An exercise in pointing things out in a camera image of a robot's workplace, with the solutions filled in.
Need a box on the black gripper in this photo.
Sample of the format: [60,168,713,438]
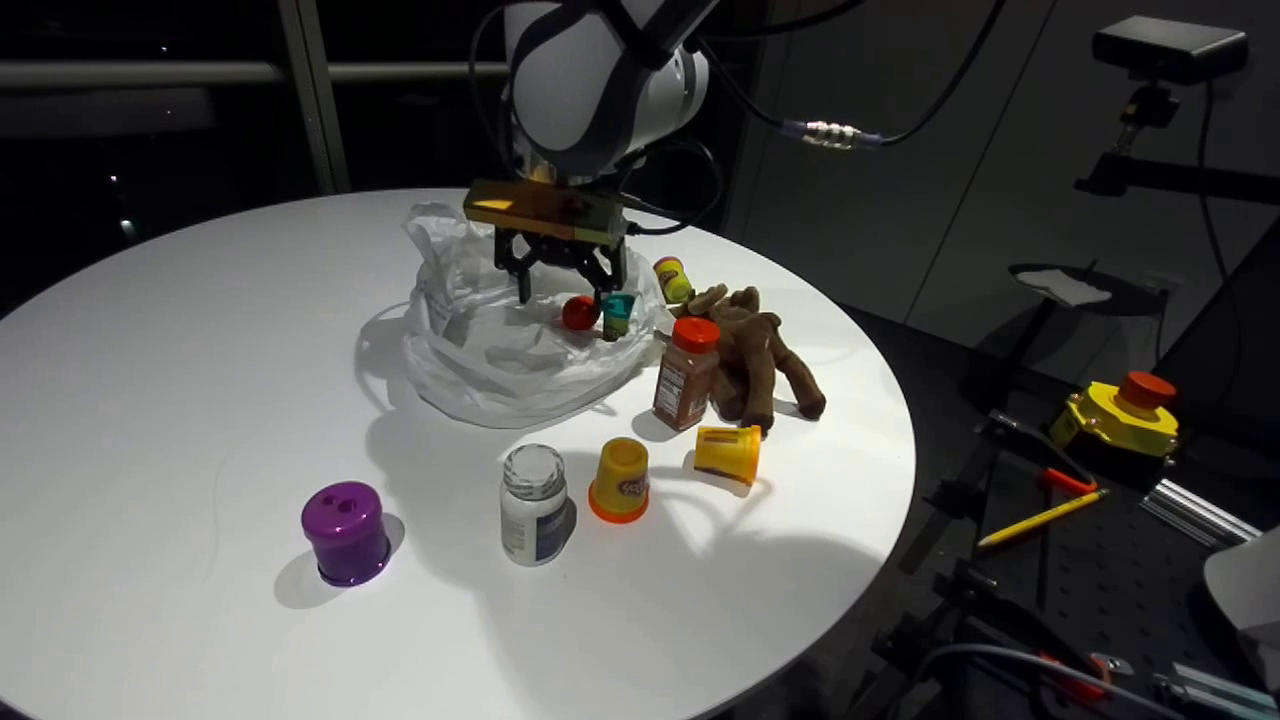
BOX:
[492,225,632,324]

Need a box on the small tub teal lid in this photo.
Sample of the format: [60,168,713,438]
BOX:
[598,288,642,343]

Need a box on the small tub yellow-green lid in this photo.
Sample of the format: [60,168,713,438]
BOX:
[650,251,697,307]

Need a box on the brown spice bottle red cap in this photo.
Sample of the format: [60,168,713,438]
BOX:
[652,312,723,432]

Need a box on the yellow tub with orange lid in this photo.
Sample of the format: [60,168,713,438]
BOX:
[585,432,655,528]

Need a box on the brown plush moose toy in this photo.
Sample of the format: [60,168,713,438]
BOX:
[671,279,830,432]

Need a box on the white pill bottle blue label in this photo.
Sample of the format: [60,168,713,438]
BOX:
[498,438,582,567]

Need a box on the yellow block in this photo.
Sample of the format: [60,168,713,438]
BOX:
[692,419,770,489]

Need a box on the small tub purple lid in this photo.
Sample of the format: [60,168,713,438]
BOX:
[296,477,397,591]

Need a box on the white plastic bag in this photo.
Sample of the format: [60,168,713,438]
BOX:
[354,202,671,432]

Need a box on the grey window railing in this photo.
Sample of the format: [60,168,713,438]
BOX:
[0,55,513,90]

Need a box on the grey flat plate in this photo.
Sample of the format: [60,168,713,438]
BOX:
[1007,261,1176,324]

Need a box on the yellow pencil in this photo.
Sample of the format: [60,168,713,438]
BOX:
[975,485,1110,551]

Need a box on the yellow emergency stop button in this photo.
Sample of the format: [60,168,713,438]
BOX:
[1047,367,1184,464]

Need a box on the grey panel corner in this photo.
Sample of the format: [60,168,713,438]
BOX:
[1201,525,1280,697]

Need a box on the gold wrist camera block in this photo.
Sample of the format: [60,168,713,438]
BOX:
[461,177,632,251]

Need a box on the grey cable with connector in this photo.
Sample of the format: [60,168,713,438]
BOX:
[715,0,1014,159]

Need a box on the grey window post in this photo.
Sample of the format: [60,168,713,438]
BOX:
[273,0,354,196]

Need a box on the red handled tool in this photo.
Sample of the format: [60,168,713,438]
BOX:
[1037,460,1104,502]

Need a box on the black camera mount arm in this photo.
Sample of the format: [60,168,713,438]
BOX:
[1077,76,1280,208]

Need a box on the black camera on stand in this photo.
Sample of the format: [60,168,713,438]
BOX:
[1094,10,1255,89]

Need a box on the aluminium rail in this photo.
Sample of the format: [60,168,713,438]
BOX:
[1147,477,1265,548]

